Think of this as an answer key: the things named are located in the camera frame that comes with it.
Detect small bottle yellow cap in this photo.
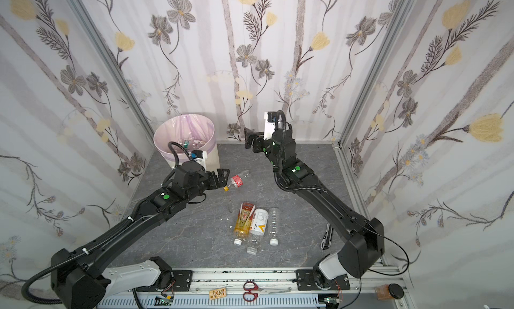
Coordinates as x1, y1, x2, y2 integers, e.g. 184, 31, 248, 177
224, 170, 250, 191

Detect clear bottle green band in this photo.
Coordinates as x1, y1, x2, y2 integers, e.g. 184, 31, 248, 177
177, 137, 206, 151

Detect yellow tea bottle red label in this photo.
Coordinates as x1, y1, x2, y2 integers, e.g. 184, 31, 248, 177
234, 202, 255, 246

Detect clear ribbed bottle white cap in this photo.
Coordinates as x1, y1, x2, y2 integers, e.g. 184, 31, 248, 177
269, 207, 281, 246

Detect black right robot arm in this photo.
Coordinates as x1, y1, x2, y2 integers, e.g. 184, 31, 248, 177
245, 110, 388, 284

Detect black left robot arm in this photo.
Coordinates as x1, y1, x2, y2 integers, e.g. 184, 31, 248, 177
21, 153, 230, 308

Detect cream plastic trash bin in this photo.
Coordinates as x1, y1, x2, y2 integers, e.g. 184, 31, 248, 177
153, 114, 221, 173

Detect purple plastic bin liner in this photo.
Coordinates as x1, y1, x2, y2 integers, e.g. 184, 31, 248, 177
153, 114, 217, 163

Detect clear bottle white yellow label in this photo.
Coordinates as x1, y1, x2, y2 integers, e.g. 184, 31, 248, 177
246, 209, 269, 255

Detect yellow tag card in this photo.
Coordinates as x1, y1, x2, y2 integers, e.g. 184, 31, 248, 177
209, 288, 227, 301

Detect black marker pen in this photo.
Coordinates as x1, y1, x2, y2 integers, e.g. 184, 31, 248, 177
320, 223, 333, 250

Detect brown jar black lid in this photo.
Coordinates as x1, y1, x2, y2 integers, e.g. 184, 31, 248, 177
375, 284, 405, 301

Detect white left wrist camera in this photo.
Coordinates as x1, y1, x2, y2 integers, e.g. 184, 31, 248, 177
190, 150, 207, 170

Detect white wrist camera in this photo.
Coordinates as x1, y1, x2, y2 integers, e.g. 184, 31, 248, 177
263, 110, 287, 141
190, 150, 207, 170

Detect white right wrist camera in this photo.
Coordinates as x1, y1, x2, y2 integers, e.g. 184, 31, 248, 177
263, 110, 287, 141

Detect red handled scissors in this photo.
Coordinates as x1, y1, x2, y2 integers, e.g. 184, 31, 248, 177
242, 281, 292, 302

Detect white perforated cable duct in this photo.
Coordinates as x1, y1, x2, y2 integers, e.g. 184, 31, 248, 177
96, 294, 326, 309

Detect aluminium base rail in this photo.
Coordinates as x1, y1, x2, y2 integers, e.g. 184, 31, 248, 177
104, 267, 362, 298

